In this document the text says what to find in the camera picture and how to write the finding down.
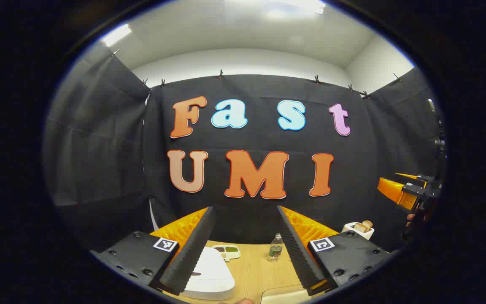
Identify ceiling light panel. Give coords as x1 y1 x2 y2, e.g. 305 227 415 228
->
264 0 327 16
101 24 132 47

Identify white toaster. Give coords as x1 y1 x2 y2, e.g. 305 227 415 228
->
342 222 375 240

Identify white divided condiment dish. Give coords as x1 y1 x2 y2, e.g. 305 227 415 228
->
212 245 241 261

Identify black backdrop cloth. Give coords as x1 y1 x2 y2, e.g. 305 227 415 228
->
43 42 446 254

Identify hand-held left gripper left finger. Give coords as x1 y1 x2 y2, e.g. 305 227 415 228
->
90 206 217 296

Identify white rice cooker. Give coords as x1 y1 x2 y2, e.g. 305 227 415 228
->
180 247 235 301

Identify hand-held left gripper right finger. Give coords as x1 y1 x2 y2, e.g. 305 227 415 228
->
277 206 392 296

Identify clear plastic water bottle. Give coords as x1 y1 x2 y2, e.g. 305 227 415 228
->
268 233 284 262

